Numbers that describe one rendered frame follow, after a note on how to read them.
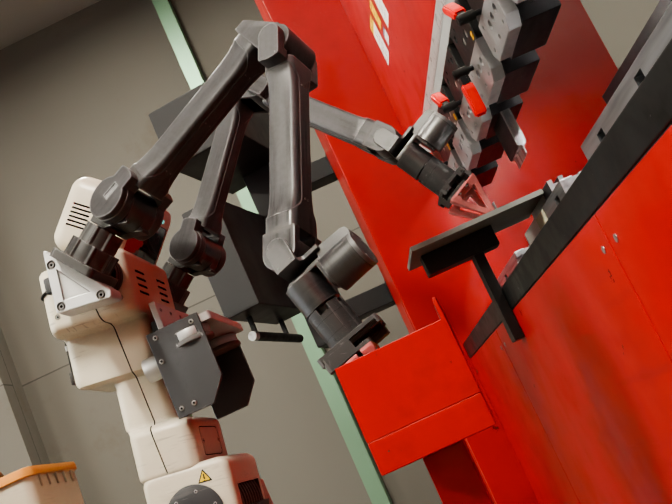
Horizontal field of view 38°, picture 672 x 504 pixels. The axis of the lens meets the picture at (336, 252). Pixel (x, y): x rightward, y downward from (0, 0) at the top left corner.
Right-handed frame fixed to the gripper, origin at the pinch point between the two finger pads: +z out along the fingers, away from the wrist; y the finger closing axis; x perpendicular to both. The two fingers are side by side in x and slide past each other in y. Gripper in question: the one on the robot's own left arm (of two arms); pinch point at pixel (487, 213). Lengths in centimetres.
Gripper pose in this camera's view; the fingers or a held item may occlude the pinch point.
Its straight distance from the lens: 184.9
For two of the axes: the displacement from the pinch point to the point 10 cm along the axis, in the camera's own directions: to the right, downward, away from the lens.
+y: 0.7, 2.2, 9.7
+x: -6.2, 7.7, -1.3
